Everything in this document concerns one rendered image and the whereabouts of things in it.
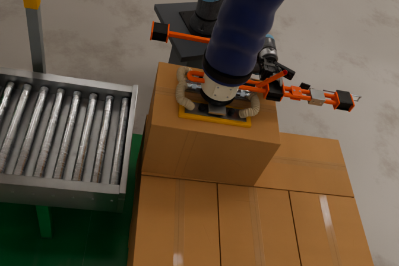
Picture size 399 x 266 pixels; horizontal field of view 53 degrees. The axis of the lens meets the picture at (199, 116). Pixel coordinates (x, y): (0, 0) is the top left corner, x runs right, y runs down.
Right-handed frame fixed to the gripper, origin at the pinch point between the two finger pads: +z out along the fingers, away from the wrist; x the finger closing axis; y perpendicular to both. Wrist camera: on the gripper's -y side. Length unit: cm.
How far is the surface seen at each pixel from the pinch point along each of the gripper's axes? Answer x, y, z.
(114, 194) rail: -49, 68, 35
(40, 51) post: -43, 120, -46
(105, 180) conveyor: -59, 74, 23
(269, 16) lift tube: 43.4, 21.7, 7.9
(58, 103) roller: -52, 105, -18
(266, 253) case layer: -54, -6, 56
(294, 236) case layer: -54, -23, 46
